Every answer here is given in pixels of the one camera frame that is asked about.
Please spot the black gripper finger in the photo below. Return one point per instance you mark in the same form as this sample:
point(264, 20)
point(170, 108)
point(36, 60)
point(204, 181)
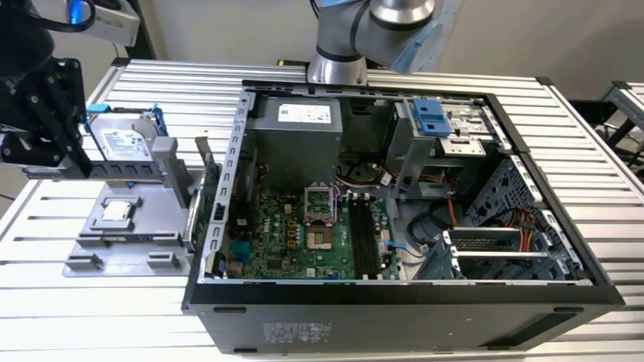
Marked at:
point(55, 102)
point(20, 151)

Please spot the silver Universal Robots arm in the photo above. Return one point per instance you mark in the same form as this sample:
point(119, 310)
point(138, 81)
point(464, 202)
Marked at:
point(342, 37)

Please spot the black RAM slot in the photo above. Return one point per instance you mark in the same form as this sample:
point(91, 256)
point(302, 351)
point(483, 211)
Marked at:
point(363, 237)
point(358, 237)
point(374, 237)
point(368, 237)

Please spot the hard disk in blue carrier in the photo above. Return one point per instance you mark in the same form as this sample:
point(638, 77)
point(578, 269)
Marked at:
point(123, 141)

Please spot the silver CPU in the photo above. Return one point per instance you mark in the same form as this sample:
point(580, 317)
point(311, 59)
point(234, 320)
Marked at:
point(116, 212)

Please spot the grey parts rack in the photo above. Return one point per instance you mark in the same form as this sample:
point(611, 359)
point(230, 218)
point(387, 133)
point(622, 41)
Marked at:
point(151, 211)

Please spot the yellow black tag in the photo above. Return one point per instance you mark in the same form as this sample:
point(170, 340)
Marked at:
point(284, 62)

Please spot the grey power supply box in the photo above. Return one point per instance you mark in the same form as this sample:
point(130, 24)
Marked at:
point(296, 151)

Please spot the green motherboard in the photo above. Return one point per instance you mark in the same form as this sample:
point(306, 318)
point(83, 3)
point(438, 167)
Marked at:
point(282, 260)

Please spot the CPU socket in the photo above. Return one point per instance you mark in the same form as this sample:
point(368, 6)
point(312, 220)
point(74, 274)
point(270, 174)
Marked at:
point(319, 237)

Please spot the grey optical drive cage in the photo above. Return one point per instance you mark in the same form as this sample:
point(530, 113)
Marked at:
point(412, 162)

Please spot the blue drive bay latch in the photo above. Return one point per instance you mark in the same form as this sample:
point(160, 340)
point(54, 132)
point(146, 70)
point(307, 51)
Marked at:
point(427, 117)

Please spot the black PC case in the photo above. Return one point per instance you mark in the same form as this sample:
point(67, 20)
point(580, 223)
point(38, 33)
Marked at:
point(403, 320)

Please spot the grey disk bay cage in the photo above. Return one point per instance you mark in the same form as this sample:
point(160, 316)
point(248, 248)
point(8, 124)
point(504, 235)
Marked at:
point(503, 260)

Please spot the metal slat side table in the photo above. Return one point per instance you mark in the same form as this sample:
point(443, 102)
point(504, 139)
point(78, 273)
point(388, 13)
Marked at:
point(626, 92)

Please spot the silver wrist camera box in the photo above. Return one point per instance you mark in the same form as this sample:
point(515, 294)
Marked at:
point(114, 26)

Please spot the black upright post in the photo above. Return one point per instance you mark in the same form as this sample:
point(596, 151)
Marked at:
point(148, 49)

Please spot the graphics card with metal bracket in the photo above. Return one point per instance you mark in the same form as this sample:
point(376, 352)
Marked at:
point(211, 173)

